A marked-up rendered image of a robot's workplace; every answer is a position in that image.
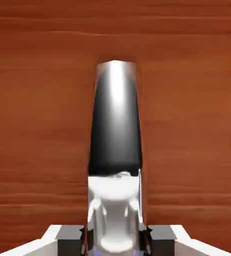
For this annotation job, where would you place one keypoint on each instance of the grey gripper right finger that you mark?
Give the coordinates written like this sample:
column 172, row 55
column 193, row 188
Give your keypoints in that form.
column 161, row 240

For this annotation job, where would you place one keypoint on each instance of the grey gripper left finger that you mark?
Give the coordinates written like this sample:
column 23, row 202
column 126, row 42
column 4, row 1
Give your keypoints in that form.
column 69, row 240

